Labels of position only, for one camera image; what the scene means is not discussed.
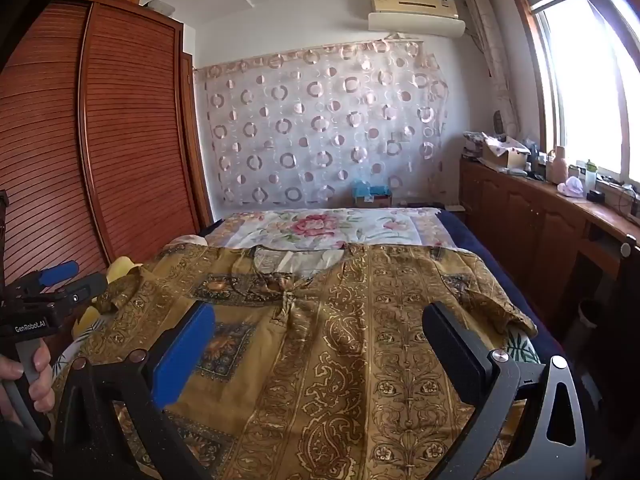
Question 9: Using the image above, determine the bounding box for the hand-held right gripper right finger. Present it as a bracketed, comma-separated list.
[421, 301, 587, 480]

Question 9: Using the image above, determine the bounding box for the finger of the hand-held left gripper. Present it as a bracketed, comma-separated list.
[16, 260, 81, 294]
[46, 272, 109, 312]

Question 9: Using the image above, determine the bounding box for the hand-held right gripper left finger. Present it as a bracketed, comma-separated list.
[52, 301, 217, 480]

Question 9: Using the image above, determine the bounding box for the golden patterned shirt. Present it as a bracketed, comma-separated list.
[52, 242, 538, 480]

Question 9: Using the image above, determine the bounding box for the person's left hand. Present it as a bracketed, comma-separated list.
[0, 342, 55, 429]

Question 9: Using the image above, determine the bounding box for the yellow cloth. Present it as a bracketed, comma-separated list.
[70, 256, 143, 341]

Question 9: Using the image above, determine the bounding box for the navy blue blanket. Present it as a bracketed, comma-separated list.
[437, 209, 566, 361]

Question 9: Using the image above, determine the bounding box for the wooden louvred wardrobe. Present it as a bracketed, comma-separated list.
[0, 0, 213, 286]

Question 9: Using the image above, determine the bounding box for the long wooden cabinet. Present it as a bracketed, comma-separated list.
[459, 155, 640, 321]

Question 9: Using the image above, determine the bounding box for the black chair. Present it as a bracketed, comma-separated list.
[570, 237, 640, 421]

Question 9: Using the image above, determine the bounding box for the blue packet box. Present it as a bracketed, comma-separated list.
[351, 179, 393, 208]

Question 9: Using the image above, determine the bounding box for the floral bedspread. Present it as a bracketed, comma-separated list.
[202, 207, 461, 252]

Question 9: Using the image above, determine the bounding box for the pale pink cloth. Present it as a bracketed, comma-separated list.
[556, 176, 587, 199]

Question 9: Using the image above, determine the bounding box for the open cardboard box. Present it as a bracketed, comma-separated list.
[480, 135, 531, 172]

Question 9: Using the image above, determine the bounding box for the pink bottle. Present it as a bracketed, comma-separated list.
[546, 146, 568, 184]

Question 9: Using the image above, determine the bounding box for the sheer circle pattern curtain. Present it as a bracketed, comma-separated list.
[192, 35, 451, 208]

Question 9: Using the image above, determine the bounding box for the patterned window curtain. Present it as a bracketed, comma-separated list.
[464, 0, 521, 136]

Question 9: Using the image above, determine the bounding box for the white air conditioner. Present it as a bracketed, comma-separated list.
[367, 0, 467, 38]

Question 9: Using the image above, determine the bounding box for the window with wooden frame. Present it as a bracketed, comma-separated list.
[510, 0, 640, 186]

